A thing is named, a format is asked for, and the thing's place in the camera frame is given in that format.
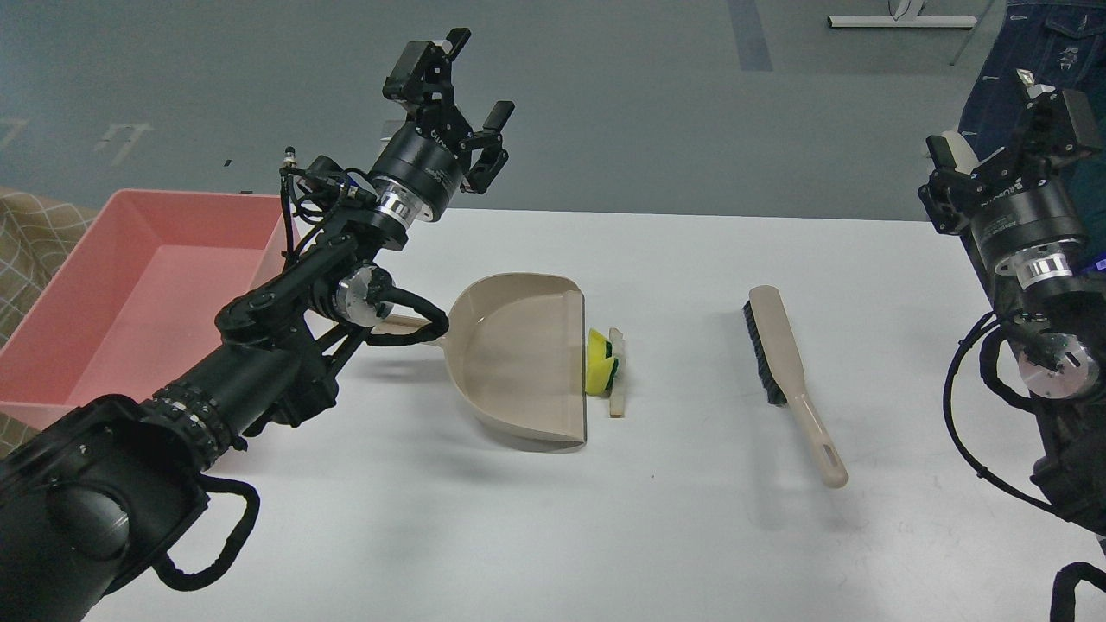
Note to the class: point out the yellow green sponge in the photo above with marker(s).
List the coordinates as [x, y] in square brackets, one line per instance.
[598, 364]

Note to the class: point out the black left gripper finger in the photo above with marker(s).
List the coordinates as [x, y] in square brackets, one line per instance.
[495, 122]
[423, 74]

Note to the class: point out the beige plastic dustpan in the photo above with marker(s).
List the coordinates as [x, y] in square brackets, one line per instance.
[515, 352]

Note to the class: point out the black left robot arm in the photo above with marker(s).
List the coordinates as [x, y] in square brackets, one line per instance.
[118, 487]

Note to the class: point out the white desk leg base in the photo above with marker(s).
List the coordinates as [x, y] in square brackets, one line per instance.
[902, 15]

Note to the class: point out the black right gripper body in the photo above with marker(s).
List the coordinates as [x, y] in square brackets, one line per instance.
[1019, 220]

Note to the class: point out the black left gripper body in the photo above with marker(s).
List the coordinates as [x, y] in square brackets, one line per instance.
[433, 155]

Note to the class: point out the pink plastic bin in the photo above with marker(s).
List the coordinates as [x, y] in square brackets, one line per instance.
[133, 307]

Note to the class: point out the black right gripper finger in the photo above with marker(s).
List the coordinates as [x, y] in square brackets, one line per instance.
[1056, 119]
[954, 161]

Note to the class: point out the person in green sweater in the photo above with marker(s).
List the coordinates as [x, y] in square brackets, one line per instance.
[1041, 44]

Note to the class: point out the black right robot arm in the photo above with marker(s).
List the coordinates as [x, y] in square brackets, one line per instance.
[1041, 347]

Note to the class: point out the beige checkered cloth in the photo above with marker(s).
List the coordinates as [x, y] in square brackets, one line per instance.
[37, 236]

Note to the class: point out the beige hand brush black bristles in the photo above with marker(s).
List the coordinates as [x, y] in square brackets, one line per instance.
[781, 372]

